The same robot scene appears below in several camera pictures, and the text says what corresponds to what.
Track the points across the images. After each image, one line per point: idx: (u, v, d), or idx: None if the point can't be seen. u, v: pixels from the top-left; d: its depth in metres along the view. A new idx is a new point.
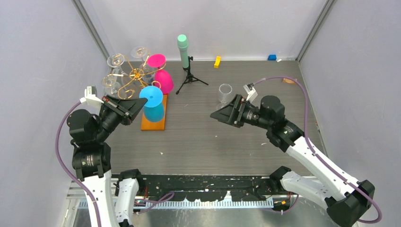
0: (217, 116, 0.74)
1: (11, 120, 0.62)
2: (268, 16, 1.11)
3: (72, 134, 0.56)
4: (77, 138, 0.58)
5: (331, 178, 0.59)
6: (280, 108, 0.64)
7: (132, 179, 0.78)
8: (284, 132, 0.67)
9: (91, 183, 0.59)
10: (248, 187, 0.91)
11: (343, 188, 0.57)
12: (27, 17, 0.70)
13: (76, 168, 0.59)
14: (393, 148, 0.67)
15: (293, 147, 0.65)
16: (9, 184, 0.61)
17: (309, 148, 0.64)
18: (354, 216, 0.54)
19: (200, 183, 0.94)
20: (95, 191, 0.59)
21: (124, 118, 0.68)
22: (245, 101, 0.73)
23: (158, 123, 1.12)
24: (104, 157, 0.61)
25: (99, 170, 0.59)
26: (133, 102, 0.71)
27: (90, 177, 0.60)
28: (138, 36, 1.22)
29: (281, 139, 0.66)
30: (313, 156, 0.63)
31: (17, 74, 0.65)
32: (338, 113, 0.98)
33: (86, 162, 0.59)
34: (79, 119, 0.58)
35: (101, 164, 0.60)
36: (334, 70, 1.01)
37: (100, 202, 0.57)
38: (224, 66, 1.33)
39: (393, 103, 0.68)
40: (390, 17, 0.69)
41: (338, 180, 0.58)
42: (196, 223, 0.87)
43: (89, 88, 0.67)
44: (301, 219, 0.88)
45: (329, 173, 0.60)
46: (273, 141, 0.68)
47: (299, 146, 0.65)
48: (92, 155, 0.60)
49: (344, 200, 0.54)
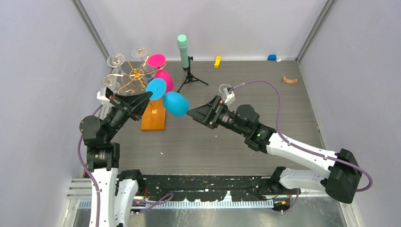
0: (193, 113, 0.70)
1: (11, 120, 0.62)
2: (269, 16, 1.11)
3: (85, 140, 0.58)
4: (90, 142, 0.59)
5: (310, 159, 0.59)
6: (254, 117, 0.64)
7: (132, 180, 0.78)
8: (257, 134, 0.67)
9: (99, 174, 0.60)
10: (248, 187, 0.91)
11: (325, 164, 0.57)
12: (27, 17, 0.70)
13: (89, 161, 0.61)
14: (393, 148, 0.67)
15: (270, 145, 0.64)
16: (9, 183, 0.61)
17: (283, 140, 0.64)
18: (351, 188, 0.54)
19: (200, 183, 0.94)
20: (101, 183, 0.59)
21: (130, 116, 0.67)
22: (222, 103, 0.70)
23: (158, 123, 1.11)
24: (114, 155, 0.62)
25: (108, 165, 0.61)
26: (136, 98, 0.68)
27: (99, 169, 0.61)
28: (138, 36, 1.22)
29: (258, 143, 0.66)
30: (289, 146, 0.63)
31: (17, 74, 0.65)
32: (338, 114, 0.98)
33: (99, 156, 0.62)
34: (91, 125, 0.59)
35: (111, 160, 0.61)
36: (334, 70, 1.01)
37: (103, 194, 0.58)
38: (224, 66, 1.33)
39: (393, 103, 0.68)
40: (390, 17, 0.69)
41: (319, 160, 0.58)
42: (196, 223, 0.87)
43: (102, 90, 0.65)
44: (301, 219, 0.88)
45: (309, 155, 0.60)
46: (251, 146, 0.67)
47: (274, 142, 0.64)
48: (104, 151, 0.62)
49: (332, 175, 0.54)
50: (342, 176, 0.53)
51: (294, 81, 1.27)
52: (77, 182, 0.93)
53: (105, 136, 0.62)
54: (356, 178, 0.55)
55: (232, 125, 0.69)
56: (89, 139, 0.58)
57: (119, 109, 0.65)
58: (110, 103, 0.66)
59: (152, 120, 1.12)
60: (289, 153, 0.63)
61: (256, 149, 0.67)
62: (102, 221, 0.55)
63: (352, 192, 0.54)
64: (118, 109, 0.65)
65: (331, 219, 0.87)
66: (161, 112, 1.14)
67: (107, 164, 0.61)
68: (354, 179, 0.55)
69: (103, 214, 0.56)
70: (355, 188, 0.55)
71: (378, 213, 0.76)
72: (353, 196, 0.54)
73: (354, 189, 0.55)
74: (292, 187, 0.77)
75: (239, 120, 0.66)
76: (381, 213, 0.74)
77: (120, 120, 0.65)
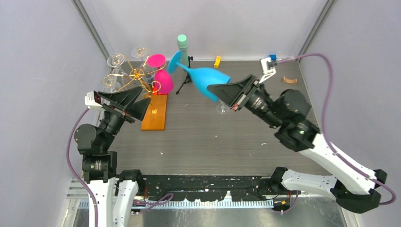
0: (215, 91, 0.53)
1: (10, 120, 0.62)
2: (269, 15, 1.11)
3: (80, 150, 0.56)
4: (86, 152, 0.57)
5: (354, 177, 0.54)
6: (306, 107, 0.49)
7: (132, 182, 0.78)
8: (301, 133, 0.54)
9: (96, 186, 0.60)
10: (248, 187, 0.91)
11: (366, 186, 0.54)
12: (27, 16, 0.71)
13: (85, 171, 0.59)
14: (394, 148, 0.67)
15: (313, 150, 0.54)
16: (9, 183, 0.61)
17: (329, 148, 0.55)
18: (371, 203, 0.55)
19: (200, 183, 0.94)
20: (98, 195, 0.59)
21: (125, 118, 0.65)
22: (257, 85, 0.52)
23: (158, 123, 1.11)
24: (111, 164, 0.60)
25: (105, 176, 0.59)
26: (127, 94, 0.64)
27: (96, 180, 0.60)
28: (138, 35, 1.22)
29: (298, 141, 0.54)
30: (333, 156, 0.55)
31: (17, 74, 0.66)
32: (338, 113, 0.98)
33: (95, 166, 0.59)
34: (86, 135, 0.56)
35: (107, 171, 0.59)
36: (334, 70, 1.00)
37: (101, 206, 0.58)
38: (224, 66, 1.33)
39: (394, 102, 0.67)
40: (390, 16, 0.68)
41: (361, 178, 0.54)
42: (196, 223, 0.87)
43: (90, 93, 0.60)
44: (301, 219, 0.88)
45: (353, 171, 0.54)
46: (286, 144, 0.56)
47: (320, 148, 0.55)
48: (100, 160, 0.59)
49: (372, 198, 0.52)
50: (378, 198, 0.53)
51: (294, 81, 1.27)
52: (77, 182, 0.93)
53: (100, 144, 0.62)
54: None
55: (265, 113, 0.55)
56: (83, 149, 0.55)
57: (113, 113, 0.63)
58: (103, 108, 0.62)
59: (152, 120, 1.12)
60: (331, 163, 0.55)
61: (293, 149, 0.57)
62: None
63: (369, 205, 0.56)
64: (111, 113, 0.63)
65: (331, 219, 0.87)
66: (161, 112, 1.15)
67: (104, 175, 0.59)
68: None
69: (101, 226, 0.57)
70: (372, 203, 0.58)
71: (378, 213, 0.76)
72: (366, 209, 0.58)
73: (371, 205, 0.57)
74: (293, 189, 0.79)
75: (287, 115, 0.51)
76: (381, 214, 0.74)
77: (116, 125, 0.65)
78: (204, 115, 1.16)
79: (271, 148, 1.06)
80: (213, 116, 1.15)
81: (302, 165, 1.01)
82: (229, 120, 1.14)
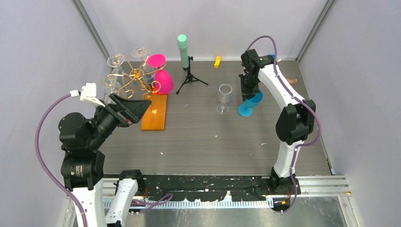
0: None
1: (11, 121, 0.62)
2: (268, 16, 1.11)
3: (61, 139, 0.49)
4: (68, 145, 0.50)
5: (282, 93, 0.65)
6: (251, 49, 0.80)
7: (132, 179, 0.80)
8: (260, 59, 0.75)
9: (80, 194, 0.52)
10: (248, 187, 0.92)
11: (287, 101, 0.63)
12: (27, 18, 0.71)
13: (65, 178, 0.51)
14: (393, 148, 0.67)
15: (262, 69, 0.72)
16: (10, 184, 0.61)
17: (274, 72, 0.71)
18: (293, 127, 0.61)
19: (200, 183, 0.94)
20: (84, 203, 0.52)
21: (121, 123, 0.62)
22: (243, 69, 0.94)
23: (158, 123, 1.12)
24: (95, 168, 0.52)
25: (89, 183, 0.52)
26: (138, 104, 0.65)
27: (79, 187, 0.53)
28: (137, 36, 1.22)
29: (256, 65, 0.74)
30: (274, 77, 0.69)
31: (17, 75, 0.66)
32: (338, 113, 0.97)
33: (75, 172, 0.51)
34: (72, 123, 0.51)
35: (91, 177, 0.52)
36: (334, 70, 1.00)
37: (90, 215, 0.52)
38: (224, 65, 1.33)
39: (393, 103, 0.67)
40: (390, 16, 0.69)
41: (287, 96, 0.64)
42: (196, 223, 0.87)
43: (90, 85, 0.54)
44: (301, 219, 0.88)
45: (283, 90, 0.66)
46: (250, 69, 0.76)
47: (267, 70, 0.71)
48: (82, 164, 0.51)
49: (286, 109, 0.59)
50: (293, 113, 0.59)
51: (294, 81, 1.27)
52: None
53: (88, 139, 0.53)
54: (300, 126, 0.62)
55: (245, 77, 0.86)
56: (66, 139, 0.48)
57: (110, 113, 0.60)
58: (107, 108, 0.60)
59: (152, 120, 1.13)
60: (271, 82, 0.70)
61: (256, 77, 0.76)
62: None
63: (294, 132, 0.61)
64: (109, 114, 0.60)
65: (331, 219, 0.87)
66: (161, 112, 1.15)
67: (88, 182, 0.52)
68: (300, 128, 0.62)
69: None
70: (296, 133, 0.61)
71: (378, 213, 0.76)
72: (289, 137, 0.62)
73: (295, 133, 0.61)
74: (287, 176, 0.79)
75: (245, 62, 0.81)
76: (381, 213, 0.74)
77: (110, 126, 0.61)
78: (204, 115, 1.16)
79: (271, 148, 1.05)
80: (213, 116, 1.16)
81: (302, 165, 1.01)
82: (229, 120, 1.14)
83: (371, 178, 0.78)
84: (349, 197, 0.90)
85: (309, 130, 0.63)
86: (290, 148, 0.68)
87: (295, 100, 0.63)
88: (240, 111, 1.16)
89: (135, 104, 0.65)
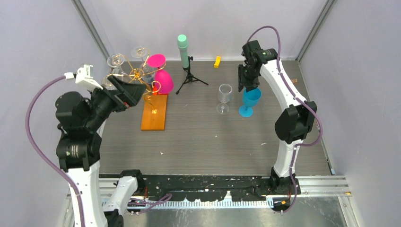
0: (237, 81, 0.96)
1: (11, 121, 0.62)
2: (268, 15, 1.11)
3: (57, 117, 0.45)
4: (65, 123, 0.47)
5: (283, 92, 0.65)
6: (254, 41, 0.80)
7: (131, 178, 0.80)
8: (263, 53, 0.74)
9: (75, 174, 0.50)
10: (248, 187, 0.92)
11: (288, 102, 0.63)
12: (28, 18, 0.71)
13: (59, 158, 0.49)
14: (393, 148, 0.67)
15: (265, 65, 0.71)
16: (10, 184, 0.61)
17: (277, 69, 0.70)
18: (293, 128, 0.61)
19: (200, 183, 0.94)
20: (80, 184, 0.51)
21: (119, 106, 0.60)
22: None
23: (158, 123, 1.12)
24: (91, 149, 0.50)
25: (85, 165, 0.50)
26: (136, 88, 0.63)
27: (74, 168, 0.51)
28: (137, 36, 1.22)
29: (258, 58, 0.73)
30: (277, 75, 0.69)
31: (18, 75, 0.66)
32: (338, 113, 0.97)
33: (70, 153, 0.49)
34: (70, 100, 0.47)
35: (87, 158, 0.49)
36: (334, 70, 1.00)
37: (85, 197, 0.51)
38: (224, 65, 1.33)
39: (393, 102, 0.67)
40: (390, 16, 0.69)
41: (289, 96, 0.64)
42: (195, 223, 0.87)
43: (85, 66, 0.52)
44: (301, 219, 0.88)
45: (285, 90, 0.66)
46: (252, 62, 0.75)
47: (271, 66, 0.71)
48: (78, 145, 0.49)
49: (287, 109, 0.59)
50: (294, 114, 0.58)
51: (294, 81, 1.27)
52: None
53: (85, 118, 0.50)
54: (301, 126, 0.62)
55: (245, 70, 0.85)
56: (62, 117, 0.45)
57: (108, 95, 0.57)
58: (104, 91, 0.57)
59: (152, 120, 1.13)
60: (274, 80, 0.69)
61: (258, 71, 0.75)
62: (89, 222, 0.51)
63: (293, 132, 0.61)
64: (107, 97, 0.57)
65: (331, 219, 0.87)
66: (161, 112, 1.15)
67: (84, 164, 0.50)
68: (300, 128, 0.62)
69: (88, 218, 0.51)
70: (296, 132, 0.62)
71: (378, 213, 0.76)
72: (288, 136, 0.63)
73: (294, 133, 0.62)
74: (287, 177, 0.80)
75: (247, 54, 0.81)
76: (381, 213, 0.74)
77: (108, 109, 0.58)
78: (204, 115, 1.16)
79: (271, 148, 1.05)
80: (213, 116, 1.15)
81: (302, 165, 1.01)
82: (229, 120, 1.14)
83: (371, 177, 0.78)
84: (349, 197, 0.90)
85: (309, 130, 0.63)
86: (290, 147, 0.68)
87: (297, 101, 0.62)
88: (240, 113, 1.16)
89: (133, 88, 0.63)
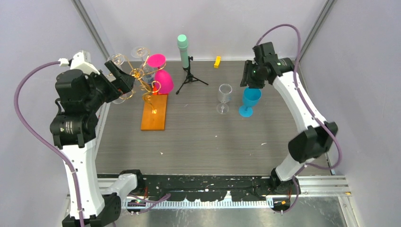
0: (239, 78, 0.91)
1: (11, 121, 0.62)
2: (269, 15, 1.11)
3: (57, 88, 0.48)
4: (63, 95, 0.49)
5: (301, 111, 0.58)
6: (268, 44, 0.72)
7: (132, 174, 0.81)
8: (278, 64, 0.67)
9: (70, 152, 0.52)
10: (248, 187, 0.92)
11: (307, 122, 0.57)
12: (27, 18, 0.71)
13: (54, 134, 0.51)
14: (393, 148, 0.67)
15: (280, 77, 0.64)
16: (10, 184, 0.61)
17: (293, 82, 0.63)
18: (309, 149, 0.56)
19: (200, 183, 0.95)
20: (75, 161, 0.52)
21: (113, 93, 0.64)
22: None
23: (158, 123, 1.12)
24: (86, 125, 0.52)
25: (79, 141, 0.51)
26: (128, 77, 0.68)
27: (68, 145, 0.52)
28: (138, 36, 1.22)
29: (272, 69, 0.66)
30: (294, 90, 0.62)
31: (17, 75, 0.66)
32: (338, 113, 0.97)
33: (65, 128, 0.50)
34: (70, 74, 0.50)
35: (82, 135, 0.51)
36: (334, 70, 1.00)
37: (80, 175, 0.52)
38: (224, 66, 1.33)
39: (393, 102, 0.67)
40: (390, 16, 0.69)
41: (307, 115, 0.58)
42: (196, 223, 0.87)
43: (82, 52, 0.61)
44: (302, 219, 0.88)
45: (303, 107, 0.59)
46: (264, 72, 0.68)
47: (286, 79, 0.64)
48: (72, 121, 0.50)
49: (305, 131, 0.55)
50: (312, 136, 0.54)
51: None
52: None
53: (83, 96, 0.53)
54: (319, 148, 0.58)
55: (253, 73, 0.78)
56: (62, 88, 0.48)
57: (105, 80, 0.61)
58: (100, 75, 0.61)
59: (152, 120, 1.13)
60: (290, 94, 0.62)
61: (270, 82, 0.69)
62: (85, 200, 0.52)
63: (307, 153, 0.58)
64: (103, 82, 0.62)
65: (331, 219, 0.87)
66: (161, 112, 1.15)
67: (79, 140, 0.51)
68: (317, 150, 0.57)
69: (84, 196, 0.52)
70: (313, 153, 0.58)
71: (378, 213, 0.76)
72: (303, 157, 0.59)
73: (310, 153, 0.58)
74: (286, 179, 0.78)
75: (258, 56, 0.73)
76: (381, 213, 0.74)
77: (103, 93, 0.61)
78: (204, 115, 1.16)
79: (271, 148, 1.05)
80: (213, 116, 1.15)
81: None
82: (229, 120, 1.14)
83: (371, 177, 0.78)
84: (349, 197, 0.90)
85: (325, 151, 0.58)
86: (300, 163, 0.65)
87: (316, 122, 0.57)
88: (240, 112, 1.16)
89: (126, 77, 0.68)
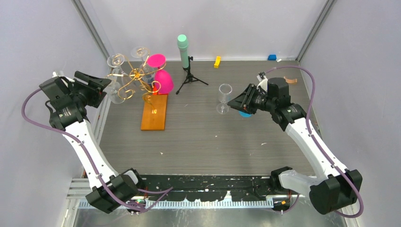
0: (231, 102, 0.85)
1: (11, 120, 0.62)
2: (268, 16, 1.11)
3: (45, 90, 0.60)
4: (51, 95, 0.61)
5: (319, 159, 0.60)
6: (285, 85, 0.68)
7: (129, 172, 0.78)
8: (289, 112, 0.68)
9: (74, 129, 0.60)
10: (248, 187, 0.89)
11: (327, 170, 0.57)
12: (27, 18, 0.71)
13: (56, 122, 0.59)
14: (393, 149, 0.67)
15: (292, 125, 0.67)
16: (10, 184, 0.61)
17: (307, 128, 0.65)
18: (333, 201, 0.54)
19: (200, 183, 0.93)
20: (80, 135, 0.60)
21: (94, 94, 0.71)
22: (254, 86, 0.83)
23: (158, 123, 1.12)
24: (81, 108, 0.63)
25: (79, 117, 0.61)
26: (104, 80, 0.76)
27: (70, 126, 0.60)
28: (137, 36, 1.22)
29: (283, 117, 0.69)
30: (308, 136, 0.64)
31: (18, 75, 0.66)
32: (338, 113, 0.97)
33: (63, 114, 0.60)
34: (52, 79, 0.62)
35: (80, 112, 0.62)
36: (333, 70, 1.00)
37: (89, 144, 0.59)
38: (224, 66, 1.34)
39: (393, 103, 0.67)
40: (390, 17, 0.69)
41: (326, 163, 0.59)
42: (195, 223, 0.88)
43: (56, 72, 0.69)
44: (301, 219, 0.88)
45: (320, 154, 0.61)
46: (275, 118, 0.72)
47: (298, 126, 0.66)
48: (68, 107, 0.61)
49: (326, 181, 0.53)
50: (335, 187, 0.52)
51: (294, 81, 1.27)
52: (77, 182, 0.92)
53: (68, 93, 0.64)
54: (342, 197, 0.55)
55: (264, 104, 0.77)
56: (48, 87, 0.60)
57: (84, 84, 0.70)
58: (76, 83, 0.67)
59: (152, 120, 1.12)
60: (304, 142, 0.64)
61: (282, 127, 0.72)
62: (100, 165, 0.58)
63: (332, 205, 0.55)
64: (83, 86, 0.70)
65: (331, 219, 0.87)
66: (161, 112, 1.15)
67: (78, 118, 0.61)
68: (342, 200, 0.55)
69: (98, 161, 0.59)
70: (337, 204, 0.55)
71: (378, 214, 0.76)
72: (328, 209, 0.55)
73: (335, 205, 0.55)
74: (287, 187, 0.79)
75: (271, 94, 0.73)
76: (381, 213, 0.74)
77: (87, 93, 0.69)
78: (204, 115, 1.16)
79: (271, 148, 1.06)
80: (213, 116, 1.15)
81: (302, 165, 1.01)
82: (229, 120, 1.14)
83: (371, 178, 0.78)
84: None
85: (352, 202, 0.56)
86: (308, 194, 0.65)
87: (336, 170, 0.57)
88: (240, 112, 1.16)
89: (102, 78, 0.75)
